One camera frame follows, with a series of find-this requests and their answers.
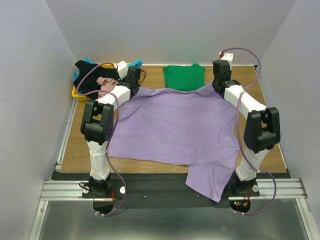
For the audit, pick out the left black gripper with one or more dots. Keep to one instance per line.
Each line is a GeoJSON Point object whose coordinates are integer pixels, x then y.
{"type": "Point", "coordinates": [122, 81]}

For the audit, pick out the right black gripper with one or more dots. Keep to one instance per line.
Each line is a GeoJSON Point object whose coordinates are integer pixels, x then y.
{"type": "Point", "coordinates": [217, 89]}

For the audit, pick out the purple t shirt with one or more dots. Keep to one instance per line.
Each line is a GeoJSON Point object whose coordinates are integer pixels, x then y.
{"type": "Point", "coordinates": [194, 128]}

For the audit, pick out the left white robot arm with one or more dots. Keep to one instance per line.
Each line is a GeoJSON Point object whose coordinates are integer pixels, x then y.
{"type": "Point", "coordinates": [98, 127]}

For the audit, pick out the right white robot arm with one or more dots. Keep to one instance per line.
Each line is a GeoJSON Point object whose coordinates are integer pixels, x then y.
{"type": "Point", "coordinates": [262, 127]}

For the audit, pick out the teal t shirt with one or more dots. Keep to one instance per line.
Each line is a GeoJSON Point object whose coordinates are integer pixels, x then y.
{"type": "Point", "coordinates": [136, 63]}

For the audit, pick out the pink t shirt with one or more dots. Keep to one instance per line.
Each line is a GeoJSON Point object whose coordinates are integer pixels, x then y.
{"type": "Point", "coordinates": [105, 85]}

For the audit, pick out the folded green t shirt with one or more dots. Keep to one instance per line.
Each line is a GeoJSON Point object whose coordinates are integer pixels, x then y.
{"type": "Point", "coordinates": [184, 78]}

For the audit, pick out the black t shirt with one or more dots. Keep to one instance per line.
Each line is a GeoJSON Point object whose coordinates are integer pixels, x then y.
{"type": "Point", "coordinates": [90, 82]}

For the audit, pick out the yellow plastic bin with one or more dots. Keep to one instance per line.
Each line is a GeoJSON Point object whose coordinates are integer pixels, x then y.
{"type": "Point", "coordinates": [77, 95]}

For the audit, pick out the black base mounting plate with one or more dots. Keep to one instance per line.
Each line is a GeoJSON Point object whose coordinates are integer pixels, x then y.
{"type": "Point", "coordinates": [149, 191]}

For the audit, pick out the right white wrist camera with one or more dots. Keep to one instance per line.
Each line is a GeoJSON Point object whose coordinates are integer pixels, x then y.
{"type": "Point", "coordinates": [226, 59]}

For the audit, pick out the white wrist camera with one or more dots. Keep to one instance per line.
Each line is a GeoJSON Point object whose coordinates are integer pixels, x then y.
{"type": "Point", "coordinates": [226, 59]}
{"type": "Point", "coordinates": [122, 69]}

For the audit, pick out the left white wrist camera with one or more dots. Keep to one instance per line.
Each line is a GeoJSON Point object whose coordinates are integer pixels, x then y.
{"type": "Point", "coordinates": [122, 69]}

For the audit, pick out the left side aluminium rail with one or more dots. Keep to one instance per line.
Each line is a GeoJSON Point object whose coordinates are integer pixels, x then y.
{"type": "Point", "coordinates": [66, 135]}

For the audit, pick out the aluminium frame rail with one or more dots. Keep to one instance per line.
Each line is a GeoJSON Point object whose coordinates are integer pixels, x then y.
{"type": "Point", "coordinates": [69, 190]}

